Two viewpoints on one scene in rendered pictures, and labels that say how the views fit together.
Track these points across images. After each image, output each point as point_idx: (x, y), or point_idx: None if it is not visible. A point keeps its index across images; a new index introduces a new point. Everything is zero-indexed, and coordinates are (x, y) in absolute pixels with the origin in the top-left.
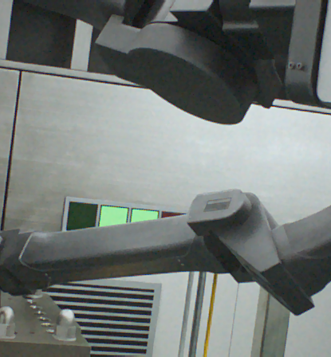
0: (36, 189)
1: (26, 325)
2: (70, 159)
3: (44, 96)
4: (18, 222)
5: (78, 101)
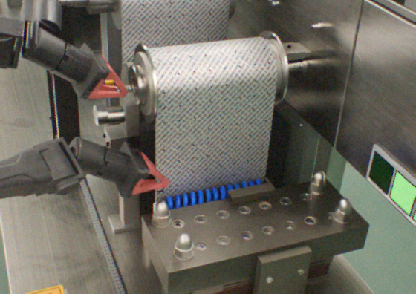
0: (358, 124)
1: (211, 229)
2: (385, 108)
3: (375, 30)
4: (345, 148)
5: (400, 46)
